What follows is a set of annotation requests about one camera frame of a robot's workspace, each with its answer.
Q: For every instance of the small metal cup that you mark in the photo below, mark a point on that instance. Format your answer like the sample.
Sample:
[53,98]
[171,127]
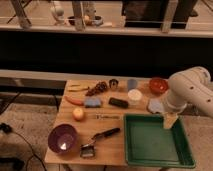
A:
[113,84]

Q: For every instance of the black handled brush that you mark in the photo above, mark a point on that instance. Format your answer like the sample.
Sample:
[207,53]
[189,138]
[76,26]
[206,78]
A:
[88,150]

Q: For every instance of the black rectangular block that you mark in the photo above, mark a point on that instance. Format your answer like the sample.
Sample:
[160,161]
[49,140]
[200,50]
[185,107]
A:
[118,102]

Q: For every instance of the blue sponge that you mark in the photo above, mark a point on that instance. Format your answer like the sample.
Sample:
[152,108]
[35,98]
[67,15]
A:
[92,102]

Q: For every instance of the light blue cloth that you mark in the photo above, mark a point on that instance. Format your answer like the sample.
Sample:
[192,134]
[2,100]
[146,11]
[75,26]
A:
[155,106]

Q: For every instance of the yellow green bean pod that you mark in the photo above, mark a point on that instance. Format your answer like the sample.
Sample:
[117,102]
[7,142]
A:
[78,88]

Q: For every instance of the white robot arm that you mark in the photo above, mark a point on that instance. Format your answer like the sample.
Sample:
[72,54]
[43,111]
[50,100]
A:
[187,86]

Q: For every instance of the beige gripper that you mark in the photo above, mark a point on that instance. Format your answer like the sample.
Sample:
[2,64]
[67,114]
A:
[169,119]

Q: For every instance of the green plastic tray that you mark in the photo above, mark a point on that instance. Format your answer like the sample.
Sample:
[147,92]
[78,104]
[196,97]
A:
[148,144]

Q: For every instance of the red bowl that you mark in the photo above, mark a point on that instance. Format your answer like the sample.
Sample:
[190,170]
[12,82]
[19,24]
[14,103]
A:
[158,85]

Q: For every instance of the white plastic cup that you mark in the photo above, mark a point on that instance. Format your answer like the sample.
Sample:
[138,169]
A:
[134,96]

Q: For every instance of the orange carrot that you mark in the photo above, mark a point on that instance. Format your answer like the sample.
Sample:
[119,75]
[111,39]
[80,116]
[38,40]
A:
[74,101]

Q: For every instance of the purple bowl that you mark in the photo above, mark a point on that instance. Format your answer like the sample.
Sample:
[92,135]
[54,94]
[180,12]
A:
[62,138]

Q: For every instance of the blue grey cup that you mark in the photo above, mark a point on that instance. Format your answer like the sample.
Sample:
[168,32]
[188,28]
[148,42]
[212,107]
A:
[131,84]

